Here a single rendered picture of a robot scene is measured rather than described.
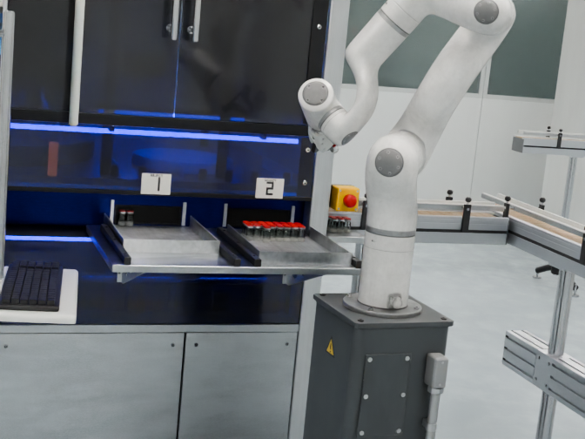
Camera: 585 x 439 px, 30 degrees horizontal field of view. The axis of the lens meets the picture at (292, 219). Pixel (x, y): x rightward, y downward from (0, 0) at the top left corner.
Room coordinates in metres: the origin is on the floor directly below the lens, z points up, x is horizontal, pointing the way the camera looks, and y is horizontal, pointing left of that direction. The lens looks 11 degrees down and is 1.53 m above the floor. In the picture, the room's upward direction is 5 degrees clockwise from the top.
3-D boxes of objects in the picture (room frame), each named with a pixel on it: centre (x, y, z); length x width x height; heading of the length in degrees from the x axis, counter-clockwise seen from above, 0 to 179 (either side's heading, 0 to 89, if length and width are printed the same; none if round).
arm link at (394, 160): (2.52, -0.23, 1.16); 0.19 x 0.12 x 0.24; 165
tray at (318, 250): (2.99, 0.01, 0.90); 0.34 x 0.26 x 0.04; 19
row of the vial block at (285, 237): (3.10, 0.04, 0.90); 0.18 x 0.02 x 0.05; 109
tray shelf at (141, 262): (2.98, 0.18, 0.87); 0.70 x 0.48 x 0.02; 109
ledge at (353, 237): (3.34, -0.15, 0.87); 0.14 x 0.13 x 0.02; 19
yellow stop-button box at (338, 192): (3.29, -0.15, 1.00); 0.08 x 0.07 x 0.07; 19
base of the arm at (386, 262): (2.55, -0.23, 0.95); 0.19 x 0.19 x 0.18
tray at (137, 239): (2.99, 0.37, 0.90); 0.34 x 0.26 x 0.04; 19
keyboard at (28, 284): (2.62, 0.63, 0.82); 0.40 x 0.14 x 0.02; 11
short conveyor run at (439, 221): (3.52, -0.37, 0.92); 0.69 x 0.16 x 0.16; 109
